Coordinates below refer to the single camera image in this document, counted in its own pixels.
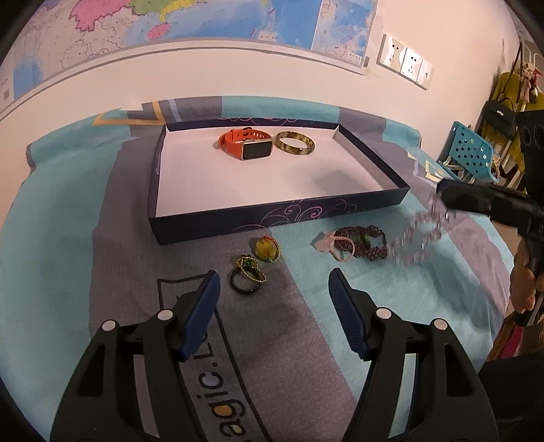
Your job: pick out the wall map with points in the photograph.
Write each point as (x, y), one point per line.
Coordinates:
(191, 17)

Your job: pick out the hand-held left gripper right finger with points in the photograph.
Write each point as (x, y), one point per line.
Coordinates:
(348, 314)

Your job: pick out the white wall sockets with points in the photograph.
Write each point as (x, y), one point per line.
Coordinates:
(391, 51)

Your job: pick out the dark blue shallow box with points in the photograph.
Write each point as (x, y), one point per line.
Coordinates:
(255, 182)

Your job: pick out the orange smartwatch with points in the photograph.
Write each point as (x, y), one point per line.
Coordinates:
(255, 148)

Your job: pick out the person's right hand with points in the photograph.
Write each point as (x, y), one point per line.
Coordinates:
(522, 284)

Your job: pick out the amber bangle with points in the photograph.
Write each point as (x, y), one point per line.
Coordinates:
(281, 146)

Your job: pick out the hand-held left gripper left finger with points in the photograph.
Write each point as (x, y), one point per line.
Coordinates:
(199, 314)

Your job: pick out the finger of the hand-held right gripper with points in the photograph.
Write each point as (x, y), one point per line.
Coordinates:
(465, 197)

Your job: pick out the black handbag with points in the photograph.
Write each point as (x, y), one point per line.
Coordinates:
(499, 114)

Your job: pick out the dark cloth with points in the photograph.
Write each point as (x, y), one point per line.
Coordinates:
(518, 403)

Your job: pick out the plush toy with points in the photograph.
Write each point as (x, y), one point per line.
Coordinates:
(530, 83)

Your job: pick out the blue plastic basket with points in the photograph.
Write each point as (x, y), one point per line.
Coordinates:
(467, 148)

